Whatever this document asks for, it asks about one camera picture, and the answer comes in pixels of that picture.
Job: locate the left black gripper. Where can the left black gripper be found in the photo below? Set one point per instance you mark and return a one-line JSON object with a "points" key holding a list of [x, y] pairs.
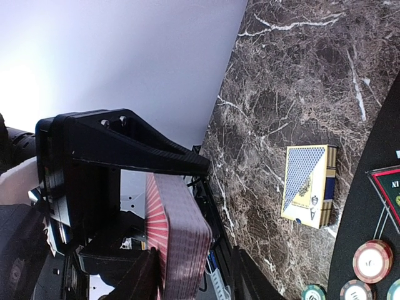
{"points": [[78, 155]]}

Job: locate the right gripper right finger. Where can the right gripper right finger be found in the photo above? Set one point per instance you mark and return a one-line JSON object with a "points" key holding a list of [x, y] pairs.
{"points": [[247, 280]]}

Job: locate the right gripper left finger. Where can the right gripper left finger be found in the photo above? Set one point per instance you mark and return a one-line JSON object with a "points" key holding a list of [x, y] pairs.
{"points": [[141, 280]]}

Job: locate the green chip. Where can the green chip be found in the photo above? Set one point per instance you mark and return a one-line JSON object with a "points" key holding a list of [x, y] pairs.
{"points": [[393, 292], [313, 292]]}

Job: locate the red-backed playing card deck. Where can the red-backed playing card deck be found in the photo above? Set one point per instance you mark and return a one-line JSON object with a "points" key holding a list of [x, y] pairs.
{"points": [[176, 227]]}

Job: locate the orange black chip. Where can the orange black chip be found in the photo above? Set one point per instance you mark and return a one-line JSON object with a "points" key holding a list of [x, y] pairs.
{"points": [[356, 290]]}

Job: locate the red chip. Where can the red chip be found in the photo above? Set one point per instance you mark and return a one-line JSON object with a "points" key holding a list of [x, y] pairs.
{"points": [[373, 261]]}

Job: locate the red triangular all-in marker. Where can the red triangular all-in marker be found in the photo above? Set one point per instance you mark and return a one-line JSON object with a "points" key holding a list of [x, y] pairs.
{"points": [[386, 183]]}

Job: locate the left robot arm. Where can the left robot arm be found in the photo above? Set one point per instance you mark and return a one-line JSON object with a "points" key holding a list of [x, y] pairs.
{"points": [[37, 260]]}

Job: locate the yellow playing card box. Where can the yellow playing card box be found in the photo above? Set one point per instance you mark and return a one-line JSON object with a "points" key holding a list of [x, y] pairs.
{"points": [[309, 182]]}

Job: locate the round black poker mat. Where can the round black poker mat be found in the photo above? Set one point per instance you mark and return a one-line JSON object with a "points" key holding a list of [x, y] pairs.
{"points": [[364, 216]]}

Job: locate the white slotted cable duct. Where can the white slotted cable duct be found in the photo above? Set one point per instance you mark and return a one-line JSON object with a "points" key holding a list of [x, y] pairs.
{"points": [[223, 292]]}

